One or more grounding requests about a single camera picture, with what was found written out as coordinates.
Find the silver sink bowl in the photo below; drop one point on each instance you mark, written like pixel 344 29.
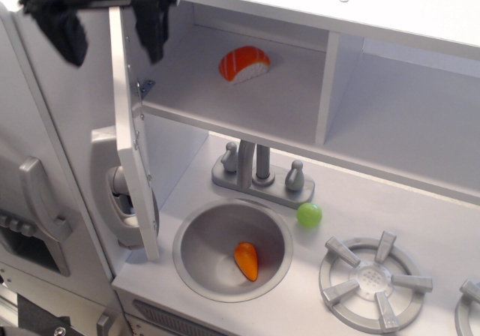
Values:
pixel 204 247

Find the grey ice dispenser panel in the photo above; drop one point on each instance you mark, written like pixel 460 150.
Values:
pixel 26 240

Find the grey oven door handle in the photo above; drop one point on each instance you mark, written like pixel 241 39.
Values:
pixel 103 325

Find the grey toy stove burner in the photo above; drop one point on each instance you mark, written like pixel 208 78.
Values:
pixel 371 285

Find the white toy microwave door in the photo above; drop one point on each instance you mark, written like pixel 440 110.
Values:
pixel 130 136

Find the grey toy telephone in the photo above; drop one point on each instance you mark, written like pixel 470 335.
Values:
pixel 110 189

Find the grey toy faucet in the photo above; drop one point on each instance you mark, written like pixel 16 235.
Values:
pixel 246 168

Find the grey fridge door handle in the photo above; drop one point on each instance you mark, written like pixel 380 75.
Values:
pixel 41 200

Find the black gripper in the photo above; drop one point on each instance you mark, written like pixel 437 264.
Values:
pixel 66 33

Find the salmon sushi toy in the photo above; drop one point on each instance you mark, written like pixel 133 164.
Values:
pixel 244 63

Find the green toy ball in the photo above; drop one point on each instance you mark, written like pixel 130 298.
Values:
pixel 309 215

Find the orange toy carrot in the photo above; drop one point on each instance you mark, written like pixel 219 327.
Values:
pixel 245 256

